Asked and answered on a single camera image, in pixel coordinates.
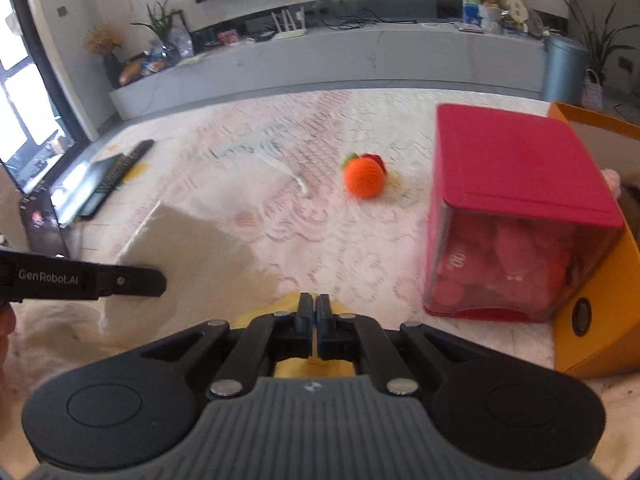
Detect green and white poster card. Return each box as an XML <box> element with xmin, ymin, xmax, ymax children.
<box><xmin>462</xmin><ymin>0</ymin><xmax>524</xmax><ymax>27</ymax></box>

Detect pink lace tablecloth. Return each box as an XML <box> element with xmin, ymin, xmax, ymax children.
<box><xmin>65</xmin><ymin>87</ymin><xmax>566</xmax><ymax>376</ymax></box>

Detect white router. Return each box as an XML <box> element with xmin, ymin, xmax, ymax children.
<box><xmin>271</xmin><ymin>7</ymin><xmax>307</xmax><ymax>40</ymax></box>

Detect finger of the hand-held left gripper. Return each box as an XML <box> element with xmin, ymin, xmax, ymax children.
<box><xmin>98</xmin><ymin>266</ymin><xmax>167</xmax><ymax>298</ymax></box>

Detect person's left hand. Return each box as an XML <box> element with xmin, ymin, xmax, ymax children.
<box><xmin>0</xmin><ymin>306</ymin><xmax>16</xmax><ymax>361</ymax></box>

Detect brown oval ornament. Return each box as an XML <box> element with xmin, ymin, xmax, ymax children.
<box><xmin>119</xmin><ymin>60</ymin><xmax>146</xmax><ymax>86</ymax></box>

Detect orange cardboard box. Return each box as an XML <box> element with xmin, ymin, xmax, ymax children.
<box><xmin>547</xmin><ymin>101</ymin><xmax>640</xmax><ymax>380</ymax></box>

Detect black remote control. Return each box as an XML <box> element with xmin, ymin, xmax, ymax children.
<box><xmin>92</xmin><ymin>140</ymin><xmax>155</xmax><ymax>196</ymax></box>

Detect yellow flowers in dark vase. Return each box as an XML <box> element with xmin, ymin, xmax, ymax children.
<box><xmin>84</xmin><ymin>24</ymin><xmax>124</xmax><ymax>89</ymax></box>

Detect grey blue trash can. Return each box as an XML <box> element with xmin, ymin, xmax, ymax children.
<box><xmin>542</xmin><ymin>35</ymin><xmax>591</xmax><ymax>106</ymax></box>

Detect black framed window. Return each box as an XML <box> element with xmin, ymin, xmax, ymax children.
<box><xmin>0</xmin><ymin>0</ymin><xmax>101</xmax><ymax>196</ymax></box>

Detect small checkered bag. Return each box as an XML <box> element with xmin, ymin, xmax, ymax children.
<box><xmin>581</xmin><ymin>69</ymin><xmax>606</xmax><ymax>109</ymax></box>

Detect black tablet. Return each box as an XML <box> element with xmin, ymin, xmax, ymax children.
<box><xmin>50</xmin><ymin>155</ymin><xmax>127</xmax><ymax>224</ymax></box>

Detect red box with clear front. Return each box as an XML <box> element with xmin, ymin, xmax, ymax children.
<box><xmin>422</xmin><ymin>103</ymin><xmax>626</xmax><ymax>323</ymax></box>

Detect white marble television cabinet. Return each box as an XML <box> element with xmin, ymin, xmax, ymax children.
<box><xmin>109</xmin><ymin>22</ymin><xmax>547</xmax><ymax>121</ymax></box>

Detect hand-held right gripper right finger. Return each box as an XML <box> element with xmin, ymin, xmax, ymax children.
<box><xmin>318</xmin><ymin>294</ymin><xmax>483</xmax><ymax>395</ymax></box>

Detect dotted beige blanket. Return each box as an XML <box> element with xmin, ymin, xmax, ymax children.
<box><xmin>0</xmin><ymin>302</ymin><xmax>640</xmax><ymax>411</ymax></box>

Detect green plant in glass vase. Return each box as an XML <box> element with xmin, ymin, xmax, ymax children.
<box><xmin>131</xmin><ymin>0</ymin><xmax>194</xmax><ymax>62</ymax></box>

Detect beige cloth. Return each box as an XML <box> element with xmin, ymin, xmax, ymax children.
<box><xmin>100</xmin><ymin>202</ymin><xmax>282</xmax><ymax>343</ymax></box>

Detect orange knitted ball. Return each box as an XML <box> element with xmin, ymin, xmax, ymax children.
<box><xmin>342</xmin><ymin>152</ymin><xmax>389</xmax><ymax>202</ymax></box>

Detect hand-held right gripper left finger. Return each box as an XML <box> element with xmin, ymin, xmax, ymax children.
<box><xmin>142</xmin><ymin>292</ymin><xmax>317</xmax><ymax>399</ymax></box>

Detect long-leaf potted plant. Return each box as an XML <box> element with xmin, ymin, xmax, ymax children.
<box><xmin>560</xmin><ymin>0</ymin><xmax>636</xmax><ymax>77</ymax></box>

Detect clear plastic bag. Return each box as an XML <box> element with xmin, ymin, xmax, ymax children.
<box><xmin>210</xmin><ymin>130</ymin><xmax>309</xmax><ymax>197</ymax></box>

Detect yellow cloth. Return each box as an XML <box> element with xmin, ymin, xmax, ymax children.
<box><xmin>235</xmin><ymin>292</ymin><xmax>362</xmax><ymax>379</ymax></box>

